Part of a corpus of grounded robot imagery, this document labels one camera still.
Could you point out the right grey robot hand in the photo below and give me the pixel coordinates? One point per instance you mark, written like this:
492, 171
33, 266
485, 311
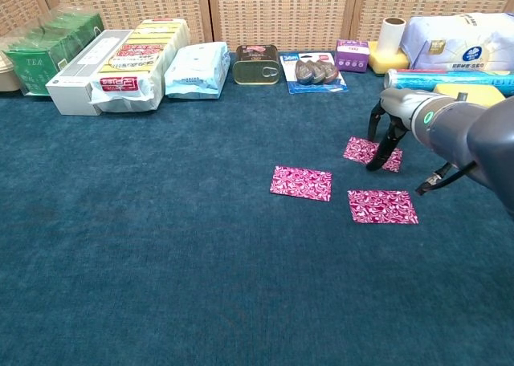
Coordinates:
399, 105

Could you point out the pink patterned packet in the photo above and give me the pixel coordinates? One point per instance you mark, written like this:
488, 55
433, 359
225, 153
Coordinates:
301, 182
357, 149
381, 206

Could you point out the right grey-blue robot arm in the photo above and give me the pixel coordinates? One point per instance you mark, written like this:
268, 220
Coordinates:
482, 133

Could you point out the yellow sponge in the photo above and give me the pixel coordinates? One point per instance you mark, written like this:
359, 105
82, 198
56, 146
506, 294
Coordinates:
381, 64
478, 91

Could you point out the blue cling film roll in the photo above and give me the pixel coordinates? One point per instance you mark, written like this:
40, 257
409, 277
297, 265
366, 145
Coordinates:
441, 79

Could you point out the small purple box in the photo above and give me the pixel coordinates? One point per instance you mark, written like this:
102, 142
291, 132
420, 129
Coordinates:
351, 57

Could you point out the white paper roll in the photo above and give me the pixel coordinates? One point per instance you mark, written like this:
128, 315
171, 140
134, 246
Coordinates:
391, 37

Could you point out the white blue tissue pack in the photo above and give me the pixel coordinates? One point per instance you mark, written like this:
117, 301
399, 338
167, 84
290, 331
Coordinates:
462, 41

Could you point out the correction tape blister pack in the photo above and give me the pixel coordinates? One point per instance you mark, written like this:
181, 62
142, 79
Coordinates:
313, 73

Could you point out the black gold luncheon meat tin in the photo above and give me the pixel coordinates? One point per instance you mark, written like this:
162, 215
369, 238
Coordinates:
255, 71

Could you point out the woven wooden folding screen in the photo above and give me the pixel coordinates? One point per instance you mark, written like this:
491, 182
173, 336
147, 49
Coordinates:
281, 13

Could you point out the light blue wet wipes pack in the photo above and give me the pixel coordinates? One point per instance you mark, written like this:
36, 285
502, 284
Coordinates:
197, 69

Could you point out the yellow sponge multipack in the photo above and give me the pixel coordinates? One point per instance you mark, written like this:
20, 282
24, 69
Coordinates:
136, 57

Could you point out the dark blue table mat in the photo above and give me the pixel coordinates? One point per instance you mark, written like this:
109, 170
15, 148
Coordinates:
160, 241

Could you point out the white power strip box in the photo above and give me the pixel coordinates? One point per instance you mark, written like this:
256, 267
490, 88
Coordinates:
72, 85

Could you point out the clear box green tea bags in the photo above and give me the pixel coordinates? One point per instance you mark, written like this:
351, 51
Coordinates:
36, 65

